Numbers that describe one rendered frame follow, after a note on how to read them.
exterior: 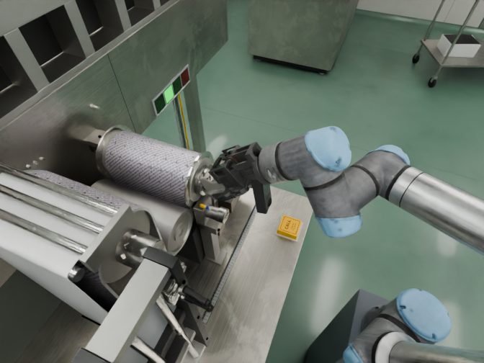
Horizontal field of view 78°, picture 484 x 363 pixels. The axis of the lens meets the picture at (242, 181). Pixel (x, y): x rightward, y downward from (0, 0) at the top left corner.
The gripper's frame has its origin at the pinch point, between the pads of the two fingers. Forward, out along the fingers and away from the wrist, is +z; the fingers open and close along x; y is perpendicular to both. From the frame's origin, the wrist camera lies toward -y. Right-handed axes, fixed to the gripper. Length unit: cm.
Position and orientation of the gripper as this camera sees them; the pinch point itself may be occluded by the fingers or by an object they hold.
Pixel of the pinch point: (210, 189)
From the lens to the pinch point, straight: 73.8
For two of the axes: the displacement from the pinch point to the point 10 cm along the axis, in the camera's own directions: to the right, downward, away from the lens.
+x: -3.8, 7.2, -5.8
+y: -5.9, -6.7, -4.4
